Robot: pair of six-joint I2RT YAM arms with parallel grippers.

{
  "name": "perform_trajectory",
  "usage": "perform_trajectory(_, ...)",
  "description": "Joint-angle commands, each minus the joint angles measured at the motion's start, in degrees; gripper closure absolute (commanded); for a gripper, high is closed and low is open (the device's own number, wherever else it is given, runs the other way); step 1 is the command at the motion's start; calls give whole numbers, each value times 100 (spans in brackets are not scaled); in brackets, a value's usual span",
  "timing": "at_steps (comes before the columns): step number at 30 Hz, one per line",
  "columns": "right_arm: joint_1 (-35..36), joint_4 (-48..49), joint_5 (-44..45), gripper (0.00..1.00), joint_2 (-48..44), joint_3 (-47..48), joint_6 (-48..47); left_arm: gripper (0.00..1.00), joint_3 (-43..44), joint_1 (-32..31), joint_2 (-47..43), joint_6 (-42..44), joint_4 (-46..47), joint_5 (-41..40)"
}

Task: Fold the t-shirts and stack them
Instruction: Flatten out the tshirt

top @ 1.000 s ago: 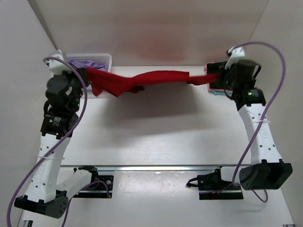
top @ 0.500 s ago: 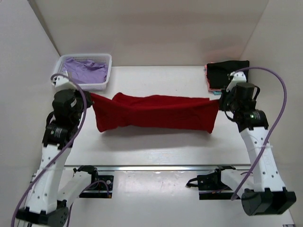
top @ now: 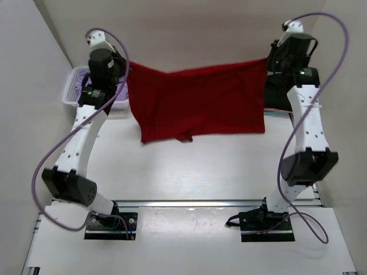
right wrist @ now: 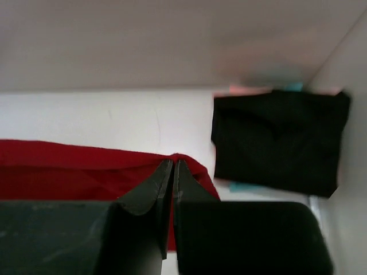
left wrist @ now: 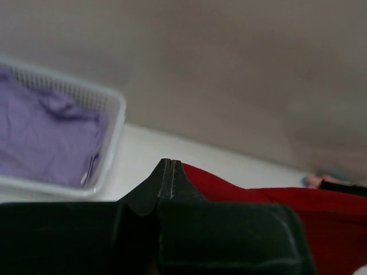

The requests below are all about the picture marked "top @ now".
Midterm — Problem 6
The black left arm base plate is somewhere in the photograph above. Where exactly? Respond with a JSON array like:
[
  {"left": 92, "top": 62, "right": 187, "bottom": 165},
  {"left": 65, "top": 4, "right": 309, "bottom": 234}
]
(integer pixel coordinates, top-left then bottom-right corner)
[{"left": 84, "top": 212, "right": 138, "bottom": 241}]

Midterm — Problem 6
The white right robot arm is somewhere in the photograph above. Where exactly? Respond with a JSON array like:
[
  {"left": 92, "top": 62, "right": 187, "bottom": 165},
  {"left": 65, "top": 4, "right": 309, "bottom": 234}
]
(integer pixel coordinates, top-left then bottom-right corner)
[{"left": 257, "top": 33, "right": 338, "bottom": 230}]

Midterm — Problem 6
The white plastic laundry basket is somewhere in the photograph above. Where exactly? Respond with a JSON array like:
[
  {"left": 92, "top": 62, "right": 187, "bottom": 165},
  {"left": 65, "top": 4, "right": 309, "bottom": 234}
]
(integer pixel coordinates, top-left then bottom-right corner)
[{"left": 62, "top": 66, "right": 130, "bottom": 111}]

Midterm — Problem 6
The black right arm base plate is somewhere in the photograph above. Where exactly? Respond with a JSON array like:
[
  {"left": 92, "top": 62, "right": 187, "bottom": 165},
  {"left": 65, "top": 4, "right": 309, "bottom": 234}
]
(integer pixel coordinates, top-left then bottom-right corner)
[{"left": 225, "top": 206, "right": 295, "bottom": 242}]

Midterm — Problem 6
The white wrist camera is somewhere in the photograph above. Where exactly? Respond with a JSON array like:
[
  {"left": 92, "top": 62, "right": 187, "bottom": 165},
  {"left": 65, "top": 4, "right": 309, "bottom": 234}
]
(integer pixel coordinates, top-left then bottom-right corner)
[
  {"left": 276, "top": 20, "right": 304, "bottom": 48},
  {"left": 86, "top": 30, "right": 115, "bottom": 53}
]

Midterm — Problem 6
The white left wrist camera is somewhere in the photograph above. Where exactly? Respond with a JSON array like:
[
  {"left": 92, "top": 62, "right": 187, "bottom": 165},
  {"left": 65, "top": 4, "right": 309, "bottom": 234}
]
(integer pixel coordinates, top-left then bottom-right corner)
[{"left": 86, "top": 30, "right": 115, "bottom": 53}]

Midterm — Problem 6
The lilac t shirt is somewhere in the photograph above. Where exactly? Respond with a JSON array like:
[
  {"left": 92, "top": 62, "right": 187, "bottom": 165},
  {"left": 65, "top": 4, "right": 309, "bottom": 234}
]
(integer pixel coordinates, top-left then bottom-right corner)
[{"left": 73, "top": 70, "right": 128, "bottom": 104}]

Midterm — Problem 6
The red t shirt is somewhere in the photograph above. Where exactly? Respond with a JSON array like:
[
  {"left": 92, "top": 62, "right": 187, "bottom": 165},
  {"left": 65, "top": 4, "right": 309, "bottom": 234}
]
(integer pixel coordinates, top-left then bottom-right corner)
[{"left": 127, "top": 58, "right": 267, "bottom": 144}]

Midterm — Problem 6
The folded teal t shirt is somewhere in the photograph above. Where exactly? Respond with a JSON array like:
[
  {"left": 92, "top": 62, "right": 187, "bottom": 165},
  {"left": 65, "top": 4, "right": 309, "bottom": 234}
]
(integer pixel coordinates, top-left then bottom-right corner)
[{"left": 264, "top": 111, "right": 290, "bottom": 116}]

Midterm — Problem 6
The aluminium mounting rail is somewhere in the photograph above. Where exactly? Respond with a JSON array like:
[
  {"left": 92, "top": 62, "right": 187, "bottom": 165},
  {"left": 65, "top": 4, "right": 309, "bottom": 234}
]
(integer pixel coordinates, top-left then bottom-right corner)
[{"left": 51, "top": 183, "right": 323, "bottom": 209}]

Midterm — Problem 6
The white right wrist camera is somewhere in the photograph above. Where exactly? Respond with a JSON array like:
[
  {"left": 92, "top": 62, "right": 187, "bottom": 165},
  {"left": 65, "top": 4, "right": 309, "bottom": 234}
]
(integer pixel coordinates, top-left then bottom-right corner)
[{"left": 276, "top": 20, "right": 304, "bottom": 48}]

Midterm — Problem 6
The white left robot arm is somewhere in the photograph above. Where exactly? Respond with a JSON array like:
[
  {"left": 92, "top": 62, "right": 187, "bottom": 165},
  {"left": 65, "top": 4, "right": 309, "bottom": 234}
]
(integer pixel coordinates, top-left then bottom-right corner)
[{"left": 42, "top": 49, "right": 126, "bottom": 228}]

